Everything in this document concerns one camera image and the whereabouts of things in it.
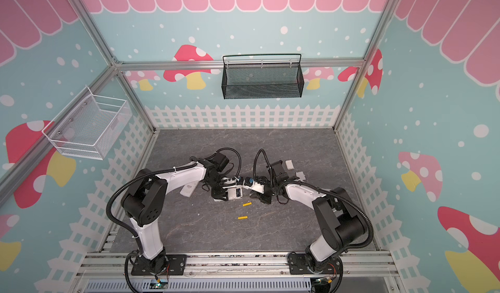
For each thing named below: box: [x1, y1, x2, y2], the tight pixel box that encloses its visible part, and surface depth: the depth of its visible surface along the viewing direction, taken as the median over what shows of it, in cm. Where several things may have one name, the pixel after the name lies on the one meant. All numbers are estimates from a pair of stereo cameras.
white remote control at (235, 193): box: [227, 187, 243, 200], surface depth 94 cm
